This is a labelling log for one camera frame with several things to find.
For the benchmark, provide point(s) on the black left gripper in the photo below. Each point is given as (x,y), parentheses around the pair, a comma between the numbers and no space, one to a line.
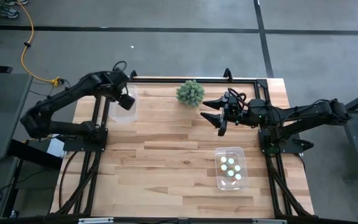
(126,101)

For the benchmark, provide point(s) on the person's shoe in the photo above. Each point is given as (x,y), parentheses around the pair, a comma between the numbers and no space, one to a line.
(16,2)
(8,11)

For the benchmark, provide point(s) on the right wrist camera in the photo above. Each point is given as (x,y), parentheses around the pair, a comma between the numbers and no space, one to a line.
(233,108)

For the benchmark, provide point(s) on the green translucent medicine bottle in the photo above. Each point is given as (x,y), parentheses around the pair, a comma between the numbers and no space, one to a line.
(231,160)

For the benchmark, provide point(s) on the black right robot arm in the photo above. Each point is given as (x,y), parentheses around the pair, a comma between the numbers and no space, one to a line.
(306,112)

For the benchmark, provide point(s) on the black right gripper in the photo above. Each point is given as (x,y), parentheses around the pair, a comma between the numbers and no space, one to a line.
(247,115)

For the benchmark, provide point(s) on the clear plastic bin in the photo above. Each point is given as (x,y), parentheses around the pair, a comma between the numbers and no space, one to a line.
(126,117)
(220,184)

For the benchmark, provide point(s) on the white box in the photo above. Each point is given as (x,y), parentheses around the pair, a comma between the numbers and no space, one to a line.
(56,147)

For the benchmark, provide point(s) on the silver metal bracket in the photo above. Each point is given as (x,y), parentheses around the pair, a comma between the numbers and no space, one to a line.
(95,220)
(269,221)

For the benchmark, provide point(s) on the green plant in white pot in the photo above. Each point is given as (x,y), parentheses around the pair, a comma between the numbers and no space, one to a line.
(190,93)

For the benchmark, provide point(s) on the grey side table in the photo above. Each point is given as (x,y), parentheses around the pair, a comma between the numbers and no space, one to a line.
(5,124)

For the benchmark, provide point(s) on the red translucent medicine bottle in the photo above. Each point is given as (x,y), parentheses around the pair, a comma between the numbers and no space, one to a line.
(238,176)

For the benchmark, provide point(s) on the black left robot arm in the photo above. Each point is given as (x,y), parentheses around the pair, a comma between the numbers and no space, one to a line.
(57,99)

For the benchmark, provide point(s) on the teal translucent medicine bottle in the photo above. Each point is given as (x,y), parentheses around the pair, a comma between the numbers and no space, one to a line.
(230,173)

